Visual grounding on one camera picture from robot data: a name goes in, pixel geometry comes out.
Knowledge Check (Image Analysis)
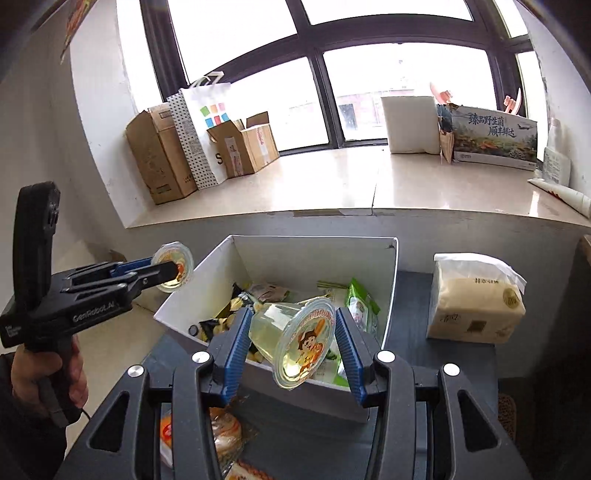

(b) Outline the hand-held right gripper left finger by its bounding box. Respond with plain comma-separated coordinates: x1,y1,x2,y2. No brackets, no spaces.
53,305,254,480

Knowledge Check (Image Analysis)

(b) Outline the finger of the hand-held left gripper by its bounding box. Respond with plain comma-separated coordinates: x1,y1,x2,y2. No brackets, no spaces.
61,257,158,285
60,261,180,291

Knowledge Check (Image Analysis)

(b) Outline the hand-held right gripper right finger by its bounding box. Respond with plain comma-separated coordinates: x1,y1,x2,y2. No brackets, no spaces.
335,307,534,480

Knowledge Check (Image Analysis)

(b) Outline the green white snack packet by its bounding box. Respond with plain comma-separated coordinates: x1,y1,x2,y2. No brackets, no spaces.
316,348,349,387

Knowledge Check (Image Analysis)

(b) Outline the small clear jelly cup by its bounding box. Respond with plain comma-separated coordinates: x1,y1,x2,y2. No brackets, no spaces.
151,241,195,294

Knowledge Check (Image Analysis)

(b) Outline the black yellow snack packet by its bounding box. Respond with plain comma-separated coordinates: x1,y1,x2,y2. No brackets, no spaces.
187,281,260,365

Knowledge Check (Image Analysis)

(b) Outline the large clear jelly cup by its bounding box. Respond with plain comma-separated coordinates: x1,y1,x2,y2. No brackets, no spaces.
248,296,338,392

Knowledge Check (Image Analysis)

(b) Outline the large white green-edged packet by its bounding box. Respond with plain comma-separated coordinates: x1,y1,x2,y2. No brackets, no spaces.
316,279,350,301

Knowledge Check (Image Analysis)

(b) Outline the tan wafer packet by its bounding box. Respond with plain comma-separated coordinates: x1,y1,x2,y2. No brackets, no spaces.
249,282,291,303

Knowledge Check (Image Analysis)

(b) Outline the clear bread bun packet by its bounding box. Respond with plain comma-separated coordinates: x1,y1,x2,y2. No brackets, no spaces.
208,406,259,472

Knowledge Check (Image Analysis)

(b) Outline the orange snack packet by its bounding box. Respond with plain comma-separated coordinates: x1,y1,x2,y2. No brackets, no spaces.
159,413,174,469

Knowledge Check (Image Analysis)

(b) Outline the white cardboard box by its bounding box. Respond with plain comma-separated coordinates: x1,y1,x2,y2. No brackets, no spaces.
153,234,399,424

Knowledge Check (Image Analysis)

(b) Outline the person's left forearm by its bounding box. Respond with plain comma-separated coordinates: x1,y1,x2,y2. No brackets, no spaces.
0,353,68,480

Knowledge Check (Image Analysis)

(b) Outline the person's left hand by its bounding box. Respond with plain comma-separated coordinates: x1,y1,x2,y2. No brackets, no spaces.
9,346,89,417

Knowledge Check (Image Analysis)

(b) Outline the blue fabric bench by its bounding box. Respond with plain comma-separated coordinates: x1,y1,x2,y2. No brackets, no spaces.
139,270,500,480

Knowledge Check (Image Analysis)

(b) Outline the tall brown cardboard box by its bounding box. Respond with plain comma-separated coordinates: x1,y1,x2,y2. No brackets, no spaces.
126,104,199,206

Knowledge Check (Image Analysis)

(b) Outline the beige snack packet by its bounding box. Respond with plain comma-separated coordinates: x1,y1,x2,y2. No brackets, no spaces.
225,462,275,480

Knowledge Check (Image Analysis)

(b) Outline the beige tissue pack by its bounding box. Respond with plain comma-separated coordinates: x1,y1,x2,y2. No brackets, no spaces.
426,253,527,344

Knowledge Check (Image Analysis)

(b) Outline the dotted white paper bag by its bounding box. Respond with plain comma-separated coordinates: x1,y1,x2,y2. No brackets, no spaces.
166,71,241,191

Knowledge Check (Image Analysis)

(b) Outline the open brown cardboard box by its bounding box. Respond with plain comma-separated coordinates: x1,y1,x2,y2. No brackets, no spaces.
206,111,280,178

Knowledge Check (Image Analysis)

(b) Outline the brown woven mat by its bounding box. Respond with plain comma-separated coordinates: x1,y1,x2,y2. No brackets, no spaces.
498,392,518,444

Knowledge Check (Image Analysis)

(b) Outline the small brown paper bag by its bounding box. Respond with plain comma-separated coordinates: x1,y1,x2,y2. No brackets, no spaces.
438,129,455,164

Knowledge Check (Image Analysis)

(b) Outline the plain white box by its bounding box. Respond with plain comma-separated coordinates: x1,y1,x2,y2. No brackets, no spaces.
380,95,441,154

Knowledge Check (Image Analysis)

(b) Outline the landscape printed box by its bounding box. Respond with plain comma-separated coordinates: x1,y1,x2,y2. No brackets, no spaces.
436,104,539,171

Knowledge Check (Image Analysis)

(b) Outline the white tube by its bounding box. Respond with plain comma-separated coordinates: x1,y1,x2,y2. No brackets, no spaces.
527,178,591,220

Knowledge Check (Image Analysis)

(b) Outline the white bottle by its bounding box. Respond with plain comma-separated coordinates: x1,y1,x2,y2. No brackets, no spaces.
542,117,572,188

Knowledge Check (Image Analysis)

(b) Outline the wall poster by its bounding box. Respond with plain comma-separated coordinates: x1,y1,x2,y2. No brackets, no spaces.
60,0,99,63

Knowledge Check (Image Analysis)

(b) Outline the black window frame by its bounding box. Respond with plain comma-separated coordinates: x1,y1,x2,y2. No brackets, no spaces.
139,0,550,153

